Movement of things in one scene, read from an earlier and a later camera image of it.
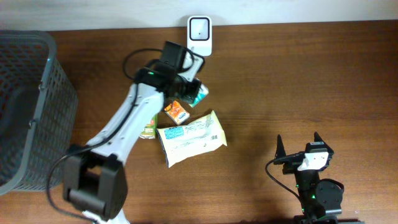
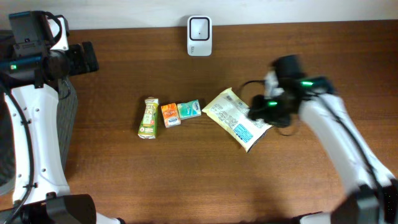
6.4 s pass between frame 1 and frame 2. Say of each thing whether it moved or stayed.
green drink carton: stayed
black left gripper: moved
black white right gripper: moved
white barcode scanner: stayed
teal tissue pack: moved
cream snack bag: moved
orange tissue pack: moved
